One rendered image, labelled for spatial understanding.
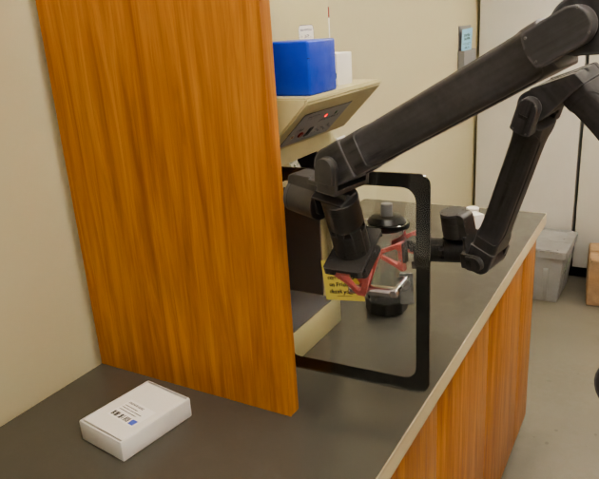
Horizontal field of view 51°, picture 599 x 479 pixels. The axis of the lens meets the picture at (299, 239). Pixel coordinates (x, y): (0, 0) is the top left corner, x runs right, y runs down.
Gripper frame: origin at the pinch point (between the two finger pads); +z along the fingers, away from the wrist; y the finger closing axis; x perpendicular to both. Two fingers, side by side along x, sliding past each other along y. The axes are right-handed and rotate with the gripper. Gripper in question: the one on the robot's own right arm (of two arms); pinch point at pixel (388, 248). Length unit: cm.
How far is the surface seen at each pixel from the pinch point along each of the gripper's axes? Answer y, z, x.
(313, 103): 40, -7, -38
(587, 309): -229, -13, 105
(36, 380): 65, 52, 10
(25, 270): 63, 49, -13
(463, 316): -3.2, -16.3, 17.8
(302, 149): 25.1, 5.1, -28.3
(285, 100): 43, -4, -39
